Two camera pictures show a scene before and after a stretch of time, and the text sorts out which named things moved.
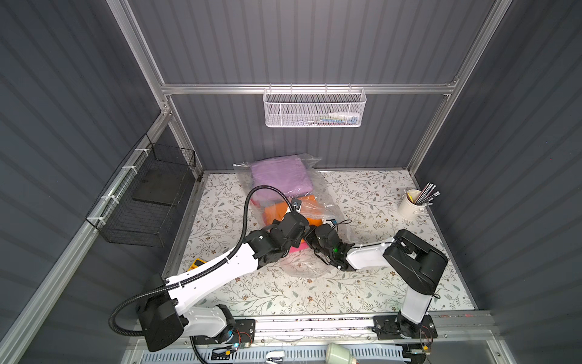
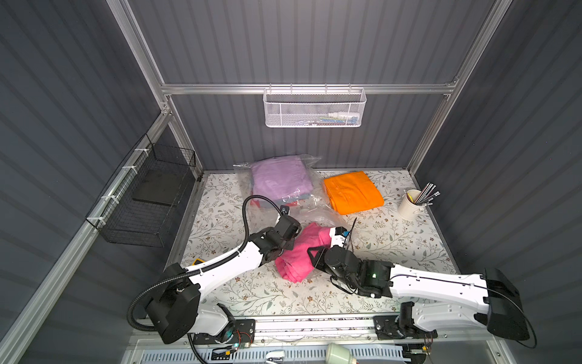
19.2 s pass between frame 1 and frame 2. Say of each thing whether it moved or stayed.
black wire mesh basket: stayed
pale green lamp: stayed
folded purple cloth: stayed
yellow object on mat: stayed
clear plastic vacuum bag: moved
